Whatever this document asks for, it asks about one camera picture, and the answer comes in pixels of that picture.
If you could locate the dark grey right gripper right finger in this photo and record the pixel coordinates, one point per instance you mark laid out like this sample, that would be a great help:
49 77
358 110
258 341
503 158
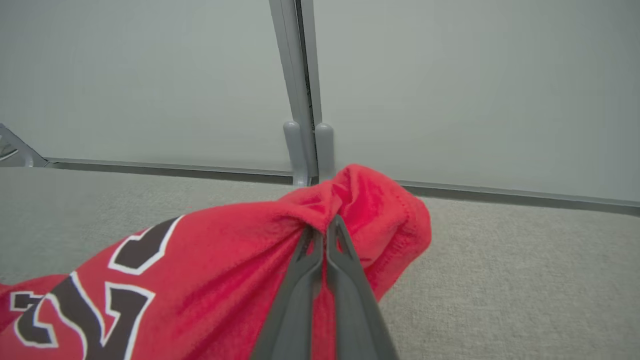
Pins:
355 310

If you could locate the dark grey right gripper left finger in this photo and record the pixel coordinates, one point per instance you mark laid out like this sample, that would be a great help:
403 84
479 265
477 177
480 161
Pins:
295 310

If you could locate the red jersey garment white panels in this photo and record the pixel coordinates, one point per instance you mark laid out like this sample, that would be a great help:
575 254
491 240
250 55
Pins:
225 260

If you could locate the grey fabric sofa seat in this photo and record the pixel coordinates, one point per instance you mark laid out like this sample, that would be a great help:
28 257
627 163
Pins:
500 275

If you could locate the grey metal partition foot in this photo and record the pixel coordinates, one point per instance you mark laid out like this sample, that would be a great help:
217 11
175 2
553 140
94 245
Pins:
17 150

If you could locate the grey rounded partition post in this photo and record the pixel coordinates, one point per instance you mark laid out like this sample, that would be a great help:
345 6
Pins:
294 150
325 150

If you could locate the grey partition base rail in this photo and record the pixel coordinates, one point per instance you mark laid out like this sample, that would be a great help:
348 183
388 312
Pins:
175 169
525 197

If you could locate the grey upright partition frame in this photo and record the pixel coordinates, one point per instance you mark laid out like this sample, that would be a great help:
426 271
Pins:
295 60

